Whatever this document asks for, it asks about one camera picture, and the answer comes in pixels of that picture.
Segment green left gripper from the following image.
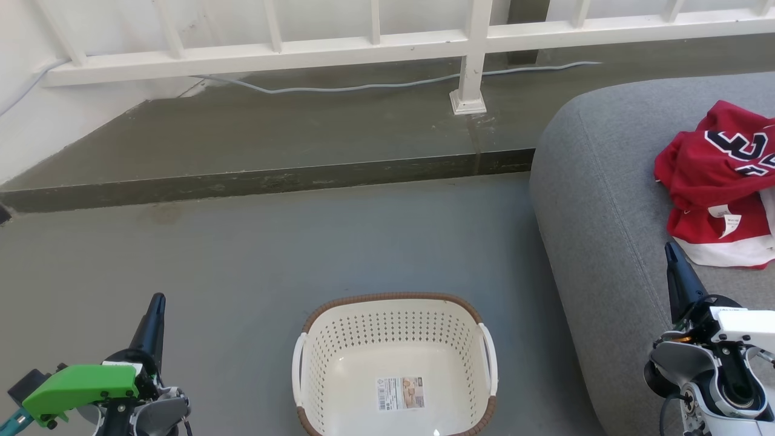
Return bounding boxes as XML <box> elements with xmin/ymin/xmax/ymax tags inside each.
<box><xmin>22</xmin><ymin>293</ymin><xmax>167</xmax><ymax>428</ymax></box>

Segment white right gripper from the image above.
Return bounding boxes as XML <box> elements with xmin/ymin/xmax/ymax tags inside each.
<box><xmin>665</xmin><ymin>242</ymin><xmax>775</xmax><ymax>355</ymax></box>

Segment red and white jersey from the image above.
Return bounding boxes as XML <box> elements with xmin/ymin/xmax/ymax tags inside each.
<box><xmin>654</xmin><ymin>100</ymin><xmax>775</xmax><ymax>270</ymax></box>

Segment grey fabric sofa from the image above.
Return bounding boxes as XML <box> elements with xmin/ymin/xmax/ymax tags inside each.
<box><xmin>530</xmin><ymin>71</ymin><xmax>775</xmax><ymax>436</ymax></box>

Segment cream laundry basket brown rim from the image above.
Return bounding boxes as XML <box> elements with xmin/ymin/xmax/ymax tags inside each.
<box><xmin>292</xmin><ymin>292</ymin><xmax>499</xmax><ymax>436</ymax></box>

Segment white railing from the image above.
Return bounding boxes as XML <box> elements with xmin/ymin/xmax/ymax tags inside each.
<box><xmin>33</xmin><ymin>0</ymin><xmax>775</xmax><ymax>116</ymax></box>

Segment teal cable connector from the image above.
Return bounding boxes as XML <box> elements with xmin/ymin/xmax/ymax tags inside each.
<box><xmin>0</xmin><ymin>406</ymin><xmax>31</xmax><ymax>434</ymax></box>

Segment light grey floor cable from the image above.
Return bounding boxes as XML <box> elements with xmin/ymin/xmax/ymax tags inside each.
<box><xmin>0</xmin><ymin>58</ymin><xmax>603</xmax><ymax>119</ymax></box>

